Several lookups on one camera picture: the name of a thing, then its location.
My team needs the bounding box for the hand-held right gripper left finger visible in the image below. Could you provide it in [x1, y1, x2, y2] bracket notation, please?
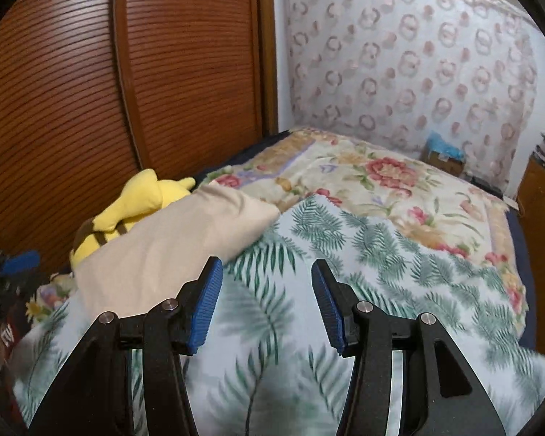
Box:
[27, 257, 224, 436]

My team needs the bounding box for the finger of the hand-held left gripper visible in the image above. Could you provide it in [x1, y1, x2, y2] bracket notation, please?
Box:
[4, 250, 41, 275]

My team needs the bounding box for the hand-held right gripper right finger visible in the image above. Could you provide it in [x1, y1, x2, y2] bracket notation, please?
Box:
[311, 259, 505, 436]

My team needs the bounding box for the peach printed t-shirt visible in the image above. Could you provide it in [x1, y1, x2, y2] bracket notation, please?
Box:
[75, 184, 282, 321]

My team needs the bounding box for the leaf print bed sheet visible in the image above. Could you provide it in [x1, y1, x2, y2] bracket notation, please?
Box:
[9, 193, 545, 436]

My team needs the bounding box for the yellow plush toy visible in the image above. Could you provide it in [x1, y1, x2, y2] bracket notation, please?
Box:
[70, 169, 196, 266]

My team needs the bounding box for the floral blanket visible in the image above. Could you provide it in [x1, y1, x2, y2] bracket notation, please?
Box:
[25, 127, 528, 328]

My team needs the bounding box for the small cardboard box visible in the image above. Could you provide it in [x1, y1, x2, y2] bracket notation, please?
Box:
[420, 148, 466, 178]

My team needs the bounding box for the long wooden cabinet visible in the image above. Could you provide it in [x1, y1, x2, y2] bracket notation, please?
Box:
[515, 157, 545, 350]

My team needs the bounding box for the sheer ring pattern curtain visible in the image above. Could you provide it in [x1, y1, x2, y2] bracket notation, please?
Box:
[275, 0, 539, 191]

